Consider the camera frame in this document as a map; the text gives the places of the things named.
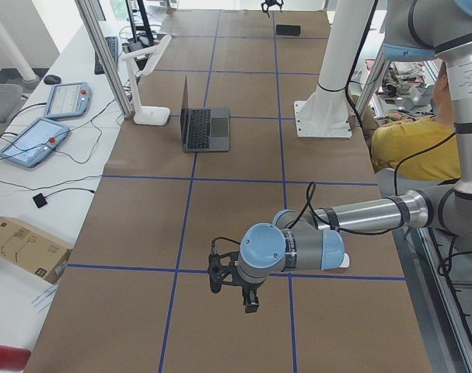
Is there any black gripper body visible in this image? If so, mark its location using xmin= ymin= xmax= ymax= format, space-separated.
xmin=263 ymin=0 xmax=284 ymax=6
xmin=236 ymin=275 xmax=265 ymax=300

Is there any black mouse pad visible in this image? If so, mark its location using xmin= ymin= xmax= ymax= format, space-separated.
xmin=275 ymin=24 xmax=301 ymax=37

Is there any grey laptop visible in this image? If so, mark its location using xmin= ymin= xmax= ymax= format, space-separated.
xmin=180 ymin=77 xmax=230 ymax=153

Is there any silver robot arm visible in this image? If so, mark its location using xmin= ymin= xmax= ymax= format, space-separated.
xmin=210 ymin=1 xmax=472 ymax=313

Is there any white desk lamp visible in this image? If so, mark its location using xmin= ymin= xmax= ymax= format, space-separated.
xmin=121 ymin=34 xmax=172 ymax=126

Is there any black keyboard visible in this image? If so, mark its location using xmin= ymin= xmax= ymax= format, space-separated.
xmin=93 ymin=36 xmax=120 ymax=75

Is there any person in yellow shirt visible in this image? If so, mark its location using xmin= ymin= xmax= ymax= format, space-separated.
xmin=363 ymin=63 xmax=461 ymax=181

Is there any cardboard box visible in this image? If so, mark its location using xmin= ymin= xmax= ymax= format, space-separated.
xmin=0 ymin=217 xmax=72 ymax=284

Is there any upper blue teach pendant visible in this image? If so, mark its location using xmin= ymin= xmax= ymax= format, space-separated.
xmin=44 ymin=82 xmax=92 ymax=120

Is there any blue teach pendant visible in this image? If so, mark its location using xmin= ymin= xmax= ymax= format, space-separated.
xmin=0 ymin=117 xmax=70 ymax=168
xmin=44 ymin=82 xmax=92 ymax=120

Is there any small black square device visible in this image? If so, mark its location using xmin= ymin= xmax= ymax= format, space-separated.
xmin=32 ymin=193 xmax=48 ymax=208

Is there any red cylinder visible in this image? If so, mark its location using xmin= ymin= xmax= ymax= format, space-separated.
xmin=0 ymin=345 xmax=31 ymax=371

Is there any lower blue teach pendant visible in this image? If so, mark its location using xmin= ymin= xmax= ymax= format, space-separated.
xmin=0 ymin=117 xmax=70 ymax=168

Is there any white camera pillar with base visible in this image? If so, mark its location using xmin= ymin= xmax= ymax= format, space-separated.
xmin=294 ymin=0 xmax=376 ymax=138

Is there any aluminium frame post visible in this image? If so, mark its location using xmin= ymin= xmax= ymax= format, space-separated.
xmin=75 ymin=0 xmax=131 ymax=119

